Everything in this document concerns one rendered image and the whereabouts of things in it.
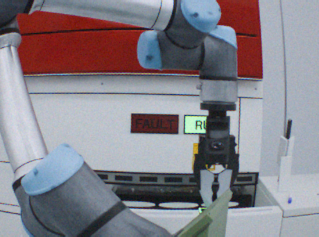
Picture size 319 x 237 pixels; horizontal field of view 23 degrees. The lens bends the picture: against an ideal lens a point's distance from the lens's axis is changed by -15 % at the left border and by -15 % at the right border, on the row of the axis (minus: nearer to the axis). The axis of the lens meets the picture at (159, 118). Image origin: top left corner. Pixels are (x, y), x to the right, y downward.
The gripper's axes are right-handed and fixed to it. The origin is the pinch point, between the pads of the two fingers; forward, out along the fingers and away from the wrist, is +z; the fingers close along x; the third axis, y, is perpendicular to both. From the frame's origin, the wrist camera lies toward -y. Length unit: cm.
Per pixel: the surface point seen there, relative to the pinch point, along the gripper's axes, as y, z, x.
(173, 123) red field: 58, -13, 8
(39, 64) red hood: 54, -28, 44
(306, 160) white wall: 207, 12, -58
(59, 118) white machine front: 59, -13, 38
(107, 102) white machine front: 59, -18, 24
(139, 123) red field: 58, -12, 16
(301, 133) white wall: 207, 0, -53
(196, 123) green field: 58, -13, 2
